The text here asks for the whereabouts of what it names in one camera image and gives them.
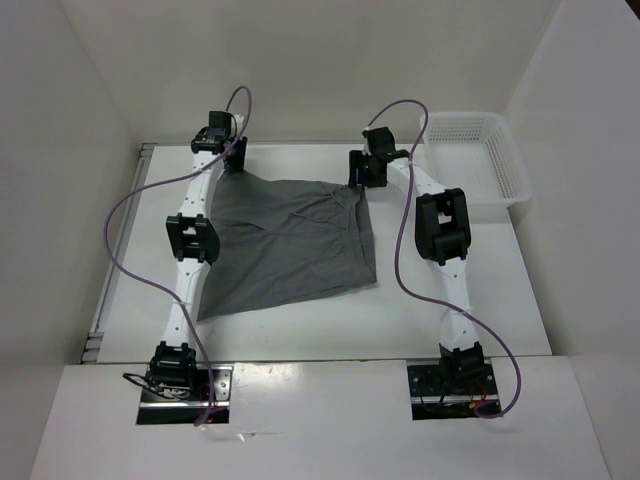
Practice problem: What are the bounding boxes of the grey shorts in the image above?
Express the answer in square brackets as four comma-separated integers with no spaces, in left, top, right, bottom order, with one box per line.
[198,171,377,321]

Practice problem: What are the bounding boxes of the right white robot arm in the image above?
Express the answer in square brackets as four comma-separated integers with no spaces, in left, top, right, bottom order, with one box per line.
[349,127,484,393]

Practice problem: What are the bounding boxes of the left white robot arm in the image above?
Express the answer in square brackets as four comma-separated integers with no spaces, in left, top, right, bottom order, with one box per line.
[147,111,246,400]

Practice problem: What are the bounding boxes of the white plastic basket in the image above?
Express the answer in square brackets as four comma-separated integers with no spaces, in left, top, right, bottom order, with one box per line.
[420,111,532,207]

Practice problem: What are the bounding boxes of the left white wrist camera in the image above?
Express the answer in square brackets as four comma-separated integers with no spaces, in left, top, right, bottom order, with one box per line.
[230,114,246,138]

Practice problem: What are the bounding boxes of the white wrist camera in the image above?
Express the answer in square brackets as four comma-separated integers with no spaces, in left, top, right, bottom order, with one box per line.
[362,126,373,156]
[230,114,246,138]

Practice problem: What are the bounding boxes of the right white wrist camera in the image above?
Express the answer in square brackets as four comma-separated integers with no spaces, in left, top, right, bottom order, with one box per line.
[362,126,373,156]

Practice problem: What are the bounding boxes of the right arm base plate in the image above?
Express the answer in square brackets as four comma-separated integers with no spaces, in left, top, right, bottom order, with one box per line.
[406,360,502,421]

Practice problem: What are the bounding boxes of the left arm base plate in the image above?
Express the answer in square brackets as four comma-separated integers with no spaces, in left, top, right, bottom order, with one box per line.
[129,365,233,426]

